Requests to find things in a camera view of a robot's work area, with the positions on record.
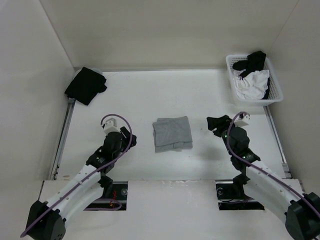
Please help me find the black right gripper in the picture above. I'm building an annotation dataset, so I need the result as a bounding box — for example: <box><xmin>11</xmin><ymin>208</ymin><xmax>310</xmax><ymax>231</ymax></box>
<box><xmin>206</xmin><ymin>114</ymin><xmax>240</xmax><ymax>156</ymax></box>

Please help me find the grey tank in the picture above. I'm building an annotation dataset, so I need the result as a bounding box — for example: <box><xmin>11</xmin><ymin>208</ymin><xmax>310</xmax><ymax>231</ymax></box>
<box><xmin>91</xmin><ymin>67</ymin><xmax>103</xmax><ymax>75</ymax></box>
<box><xmin>152</xmin><ymin>116</ymin><xmax>193</xmax><ymax>153</ymax></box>

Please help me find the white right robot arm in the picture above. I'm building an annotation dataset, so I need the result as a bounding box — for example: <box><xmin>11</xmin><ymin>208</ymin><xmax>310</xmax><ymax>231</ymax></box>
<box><xmin>206</xmin><ymin>111</ymin><xmax>320</xmax><ymax>240</ymax></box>

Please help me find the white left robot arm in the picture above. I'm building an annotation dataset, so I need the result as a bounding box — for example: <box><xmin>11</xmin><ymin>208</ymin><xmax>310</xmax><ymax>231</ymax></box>
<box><xmin>21</xmin><ymin>127</ymin><xmax>137</xmax><ymax>240</ymax></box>

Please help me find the white tank top in basket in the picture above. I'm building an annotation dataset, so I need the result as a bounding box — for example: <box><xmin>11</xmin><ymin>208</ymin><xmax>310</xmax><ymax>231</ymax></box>
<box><xmin>232</xmin><ymin>70</ymin><xmax>270</xmax><ymax>100</ymax></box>

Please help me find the folded black tank top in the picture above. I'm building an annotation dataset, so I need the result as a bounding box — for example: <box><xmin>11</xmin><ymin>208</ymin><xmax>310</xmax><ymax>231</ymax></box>
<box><xmin>64</xmin><ymin>67</ymin><xmax>107</xmax><ymax>106</ymax></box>

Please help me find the folded grey tank top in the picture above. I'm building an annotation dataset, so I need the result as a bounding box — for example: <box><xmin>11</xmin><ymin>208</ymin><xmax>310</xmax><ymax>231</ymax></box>
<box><xmin>91</xmin><ymin>67</ymin><xmax>103</xmax><ymax>75</ymax></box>

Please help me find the black tank top in basket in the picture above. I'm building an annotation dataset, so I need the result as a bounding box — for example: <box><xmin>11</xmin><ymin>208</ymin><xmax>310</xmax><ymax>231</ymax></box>
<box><xmin>232</xmin><ymin>50</ymin><xmax>267</xmax><ymax>78</ymax></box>

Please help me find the white plastic basket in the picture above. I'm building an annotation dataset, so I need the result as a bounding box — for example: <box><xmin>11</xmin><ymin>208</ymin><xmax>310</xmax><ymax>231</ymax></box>
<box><xmin>225</xmin><ymin>54</ymin><xmax>284</xmax><ymax>107</ymax></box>

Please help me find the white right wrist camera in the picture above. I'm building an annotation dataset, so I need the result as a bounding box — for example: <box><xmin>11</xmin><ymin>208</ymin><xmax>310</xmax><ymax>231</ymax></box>
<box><xmin>234</xmin><ymin>113</ymin><xmax>251</xmax><ymax>127</ymax></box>

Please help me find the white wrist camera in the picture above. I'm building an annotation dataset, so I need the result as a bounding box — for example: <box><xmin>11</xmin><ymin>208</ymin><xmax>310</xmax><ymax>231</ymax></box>
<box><xmin>234</xmin><ymin>113</ymin><xmax>251</xmax><ymax>127</ymax></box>
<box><xmin>102</xmin><ymin>117</ymin><xmax>120</xmax><ymax>136</ymax></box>

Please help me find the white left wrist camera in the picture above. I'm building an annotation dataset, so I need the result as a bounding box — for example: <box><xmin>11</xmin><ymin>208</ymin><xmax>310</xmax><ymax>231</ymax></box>
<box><xmin>102</xmin><ymin>117</ymin><xmax>120</xmax><ymax>136</ymax></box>

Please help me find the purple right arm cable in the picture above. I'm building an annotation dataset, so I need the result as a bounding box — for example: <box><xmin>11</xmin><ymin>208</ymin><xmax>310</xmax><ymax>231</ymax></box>
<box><xmin>226</xmin><ymin>111</ymin><xmax>320</xmax><ymax>218</ymax></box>

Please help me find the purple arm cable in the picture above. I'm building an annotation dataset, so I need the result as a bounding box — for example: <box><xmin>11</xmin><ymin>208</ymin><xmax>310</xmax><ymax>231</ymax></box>
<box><xmin>226</xmin><ymin>111</ymin><xmax>320</xmax><ymax>218</ymax></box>
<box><xmin>19</xmin><ymin>114</ymin><xmax>133</xmax><ymax>238</ymax></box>

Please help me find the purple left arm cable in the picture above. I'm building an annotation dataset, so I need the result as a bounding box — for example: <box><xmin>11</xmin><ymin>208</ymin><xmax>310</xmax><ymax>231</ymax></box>
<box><xmin>19</xmin><ymin>114</ymin><xmax>133</xmax><ymax>238</ymax></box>

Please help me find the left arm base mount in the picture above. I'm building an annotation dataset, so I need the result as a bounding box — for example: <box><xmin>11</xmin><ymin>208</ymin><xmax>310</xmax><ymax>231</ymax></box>
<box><xmin>85</xmin><ymin>181</ymin><xmax>129</xmax><ymax>211</ymax></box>

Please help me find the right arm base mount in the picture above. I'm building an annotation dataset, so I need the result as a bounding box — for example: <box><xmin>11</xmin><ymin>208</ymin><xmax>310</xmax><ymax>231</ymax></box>
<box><xmin>215</xmin><ymin>174</ymin><xmax>265</xmax><ymax>211</ymax></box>

